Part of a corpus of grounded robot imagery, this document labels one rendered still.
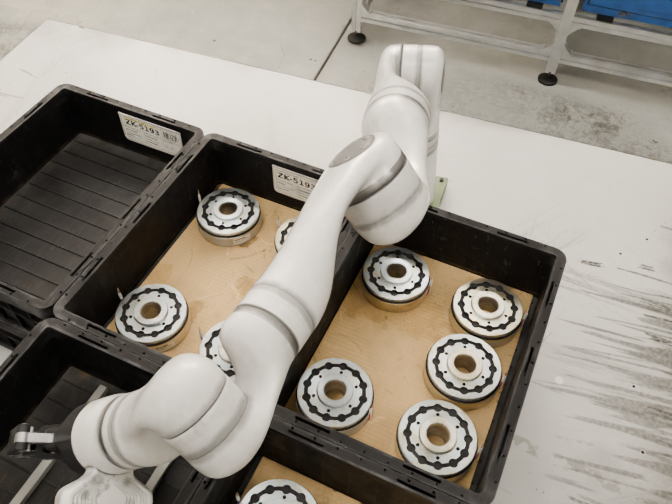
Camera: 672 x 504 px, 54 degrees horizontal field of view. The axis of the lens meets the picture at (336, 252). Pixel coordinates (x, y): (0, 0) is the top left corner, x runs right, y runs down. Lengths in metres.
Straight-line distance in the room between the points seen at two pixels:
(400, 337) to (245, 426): 0.47
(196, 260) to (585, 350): 0.66
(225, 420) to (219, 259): 0.55
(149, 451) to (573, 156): 1.13
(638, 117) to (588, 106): 0.19
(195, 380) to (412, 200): 0.31
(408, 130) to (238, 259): 0.37
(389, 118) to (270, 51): 2.11
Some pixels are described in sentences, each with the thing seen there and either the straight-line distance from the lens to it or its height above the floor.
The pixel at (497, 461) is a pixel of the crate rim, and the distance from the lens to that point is 0.80.
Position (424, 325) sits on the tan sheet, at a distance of 0.99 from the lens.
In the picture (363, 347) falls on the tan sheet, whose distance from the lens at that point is 0.96.
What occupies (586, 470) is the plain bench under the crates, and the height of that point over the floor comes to 0.70.
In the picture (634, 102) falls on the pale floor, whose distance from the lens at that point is 2.95.
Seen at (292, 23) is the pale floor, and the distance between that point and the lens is 3.11.
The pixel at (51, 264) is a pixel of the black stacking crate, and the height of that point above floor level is 0.83.
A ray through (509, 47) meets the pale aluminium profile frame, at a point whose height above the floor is 0.12.
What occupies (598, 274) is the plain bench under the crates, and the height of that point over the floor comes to 0.70.
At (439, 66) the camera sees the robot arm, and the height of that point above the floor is 1.04.
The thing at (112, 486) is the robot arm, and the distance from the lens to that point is 0.69.
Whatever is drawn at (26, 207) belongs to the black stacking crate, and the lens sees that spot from 1.23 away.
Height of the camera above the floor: 1.65
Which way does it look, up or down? 51 degrees down
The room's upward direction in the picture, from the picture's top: 2 degrees clockwise
